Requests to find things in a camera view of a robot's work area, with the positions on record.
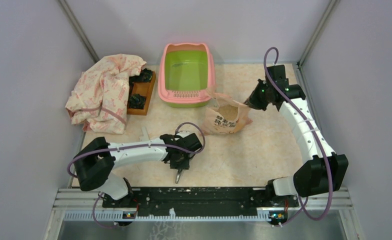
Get white bag sealing clip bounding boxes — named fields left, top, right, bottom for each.
left=139, top=126, right=150, bottom=142

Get pink cat litter bag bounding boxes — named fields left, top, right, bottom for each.
left=201, top=88, right=253, bottom=135

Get beige litter pellets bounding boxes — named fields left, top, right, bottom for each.
left=218, top=104, right=239, bottom=122

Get orange wooden tray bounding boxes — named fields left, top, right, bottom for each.
left=127, top=71, right=156, bottom=116

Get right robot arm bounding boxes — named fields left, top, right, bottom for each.
left=244, top=65, right=349, bottom=206

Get pink floral cloth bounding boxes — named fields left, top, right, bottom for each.
left=65, top=54, right=146, bottom=135

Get metal litter scoop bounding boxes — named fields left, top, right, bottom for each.
left=174, top=169, right=184, bottom=184

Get pink and green litter box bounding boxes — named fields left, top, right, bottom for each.
left=157, top=42, right=216, bottom=108

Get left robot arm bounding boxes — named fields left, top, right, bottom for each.
left=72, top=131, right=205, bottom=207

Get dark plant in tray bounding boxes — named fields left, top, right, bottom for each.
left=128, top=93, right=147, bottom=110
left=129, top=68, right=153, bottom=85

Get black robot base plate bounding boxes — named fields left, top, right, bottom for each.
left=102, top=187, right=299, bottom=217

